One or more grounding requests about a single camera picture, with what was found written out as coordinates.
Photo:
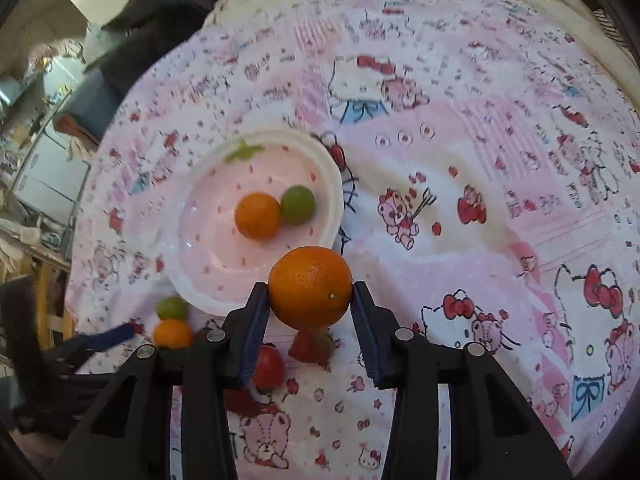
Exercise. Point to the green grape in plate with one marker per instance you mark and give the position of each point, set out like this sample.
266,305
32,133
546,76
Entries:
297,205

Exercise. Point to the green grape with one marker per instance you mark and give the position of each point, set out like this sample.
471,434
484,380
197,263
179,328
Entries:
172,308
297,205

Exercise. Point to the red strawberry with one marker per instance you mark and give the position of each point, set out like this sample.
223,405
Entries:
315,347

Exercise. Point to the grey orange chair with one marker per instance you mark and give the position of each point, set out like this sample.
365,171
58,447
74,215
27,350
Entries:
89,110

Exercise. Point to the pink strawberry plate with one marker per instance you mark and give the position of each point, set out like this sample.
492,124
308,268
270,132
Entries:
210,264

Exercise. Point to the white plastic bag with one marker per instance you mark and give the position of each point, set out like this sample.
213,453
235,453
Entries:
98,42

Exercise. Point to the white kitchen cabinet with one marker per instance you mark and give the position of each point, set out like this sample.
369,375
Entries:
49,181

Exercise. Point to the large orange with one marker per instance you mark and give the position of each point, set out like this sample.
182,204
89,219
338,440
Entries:
310,288

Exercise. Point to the black clothes pile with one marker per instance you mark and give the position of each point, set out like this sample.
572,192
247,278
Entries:
152,28

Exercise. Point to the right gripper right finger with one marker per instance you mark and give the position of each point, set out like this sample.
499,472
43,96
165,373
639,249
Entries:
457,413

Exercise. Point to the pink Hello Kitty blanket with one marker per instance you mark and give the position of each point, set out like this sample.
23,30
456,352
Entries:
490,168

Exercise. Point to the red cherry tomato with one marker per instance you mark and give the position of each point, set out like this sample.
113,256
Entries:
269,370

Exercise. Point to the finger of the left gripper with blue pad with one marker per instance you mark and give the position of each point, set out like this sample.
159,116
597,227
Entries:
102,342

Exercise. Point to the small orange mandarin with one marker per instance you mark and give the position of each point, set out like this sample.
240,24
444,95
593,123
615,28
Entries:
173,334

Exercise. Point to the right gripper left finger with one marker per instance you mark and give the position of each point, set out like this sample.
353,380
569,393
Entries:
125,434

